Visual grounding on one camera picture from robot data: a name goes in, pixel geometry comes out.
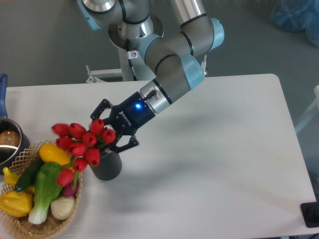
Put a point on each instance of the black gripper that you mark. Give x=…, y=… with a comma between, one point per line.
x=125, y=118

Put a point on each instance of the red tulip bouquet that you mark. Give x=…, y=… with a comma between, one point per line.
x=85, y=146

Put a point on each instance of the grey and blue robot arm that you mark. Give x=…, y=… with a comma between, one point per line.
x=166, y=94

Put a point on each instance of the dark grey ribbed vase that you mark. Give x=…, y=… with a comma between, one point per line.
x=109, y=167

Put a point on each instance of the yellow squash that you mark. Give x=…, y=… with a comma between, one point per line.
x=52, y=153

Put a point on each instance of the pink radish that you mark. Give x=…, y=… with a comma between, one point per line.
x=69, y=190

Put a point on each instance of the green bok choy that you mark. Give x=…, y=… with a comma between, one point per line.
x=46, y=191

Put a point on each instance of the white garlic bulb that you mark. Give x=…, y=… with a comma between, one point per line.
x=62, y=207

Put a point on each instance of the blue saucepan with lid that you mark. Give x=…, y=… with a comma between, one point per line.
x=13, y=141

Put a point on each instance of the green cucumber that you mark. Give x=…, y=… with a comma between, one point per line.
x=28, y=176

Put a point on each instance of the small yellow gourd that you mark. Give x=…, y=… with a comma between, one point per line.
x=10, y=177

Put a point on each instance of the yellow pumpkin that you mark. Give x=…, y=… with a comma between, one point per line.
x=16, y=204

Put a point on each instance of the woven wicker basket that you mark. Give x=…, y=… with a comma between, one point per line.
x=21, y=228

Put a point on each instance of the blue plastic bag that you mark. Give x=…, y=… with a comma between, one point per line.
x=297, y=16

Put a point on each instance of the black device at table edge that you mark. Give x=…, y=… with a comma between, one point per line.
x=310, y=212

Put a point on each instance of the white frame at right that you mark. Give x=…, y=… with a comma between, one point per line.
x=309, y=112

